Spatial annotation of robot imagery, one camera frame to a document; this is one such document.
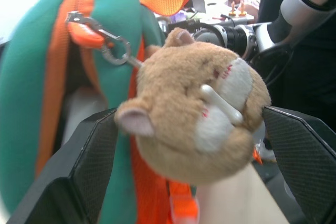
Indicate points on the person in black clothes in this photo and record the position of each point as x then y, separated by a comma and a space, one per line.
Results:
309, 77

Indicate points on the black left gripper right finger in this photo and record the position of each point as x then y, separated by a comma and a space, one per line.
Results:
302, 155

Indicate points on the orange and teal backpack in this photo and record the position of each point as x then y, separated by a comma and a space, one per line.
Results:
26, 90

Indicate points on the small orange figurine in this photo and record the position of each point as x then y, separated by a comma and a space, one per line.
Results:
242, 9
232, 9

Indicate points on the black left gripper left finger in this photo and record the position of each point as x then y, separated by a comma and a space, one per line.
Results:
78, 171

